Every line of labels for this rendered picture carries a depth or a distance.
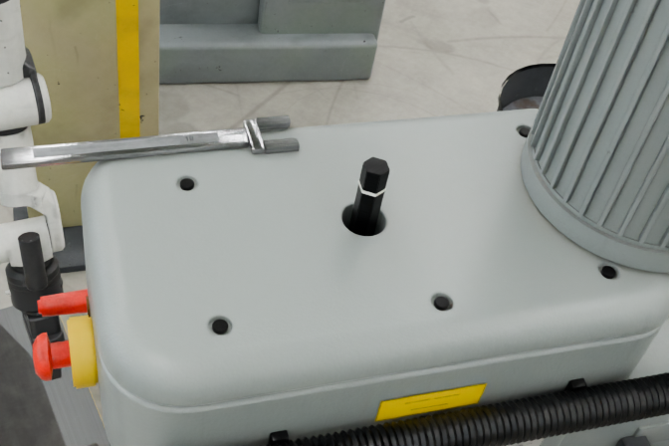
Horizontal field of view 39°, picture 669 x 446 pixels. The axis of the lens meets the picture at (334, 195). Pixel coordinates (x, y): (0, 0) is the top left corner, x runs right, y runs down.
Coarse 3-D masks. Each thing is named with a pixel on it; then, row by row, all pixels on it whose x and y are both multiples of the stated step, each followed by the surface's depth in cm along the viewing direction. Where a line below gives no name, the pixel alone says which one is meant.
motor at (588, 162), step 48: (624, 0) 66; (576, 48) 72; (624, 48) 67; (576, 96) 73; (624, 96) 68; (528, 144) 82; (576, 144) 74; (624, 144) 70; (528, 192) 81; (576, 192) 76; (624, 192) 73; (576, 240) 77; (624, 240) 75
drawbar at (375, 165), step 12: (372, 168) 72; (384, 168) 73; (360, 180) 74; (372, 180) 72; (384, 180) 73; (360, 192) 74; (372, 192) 73; (360, 204) 75; (372, 204) 74; (360, 216) 75; (372, 216) 75; (348, 228) 78; (360, 228) 76; (372, 228) 77
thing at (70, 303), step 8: (48, 296) 89; (56, 296) 89; (64, 296) 89; (72, 296) 89; (80, 296) 89; (40, 304) 89; (48, 304) 89; (56, 304) 89; (64, 304) 89; (72, 304) 89; (80, 304) 89; (40, 312) 89; (48, 312) 89; (56, 312) 89; (64, 312) 89; (72, 312) 89; (80, 312) 90
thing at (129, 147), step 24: (264, 120) 82; (288, 120) 83; (48, 144) 77; (72, 144) 77; (96, 144) 78; (120, 144) 78; (144, 144) 78; (168, 144) 79; (192, 144) 79; (216, 144) 80; (240, 144) 80; (264, 144) 81; (288, 144) 81
